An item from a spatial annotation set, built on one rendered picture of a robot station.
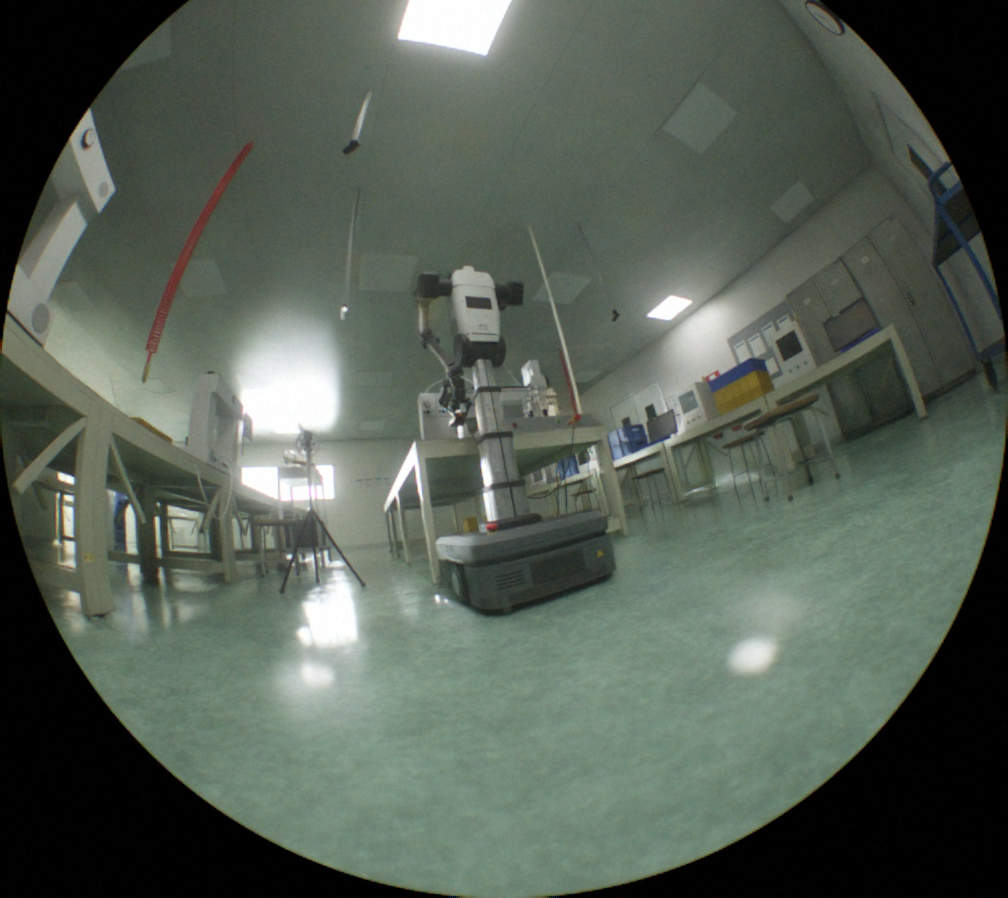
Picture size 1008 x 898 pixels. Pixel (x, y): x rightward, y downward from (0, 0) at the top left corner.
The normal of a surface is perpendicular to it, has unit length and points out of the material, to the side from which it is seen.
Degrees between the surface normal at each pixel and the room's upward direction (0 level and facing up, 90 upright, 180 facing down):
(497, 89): 180
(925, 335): 90
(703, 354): 90
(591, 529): 90
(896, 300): 90
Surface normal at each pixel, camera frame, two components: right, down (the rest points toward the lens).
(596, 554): 0.38, -0.38
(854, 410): -0.91, 0.02
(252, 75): 0.18, 0.92
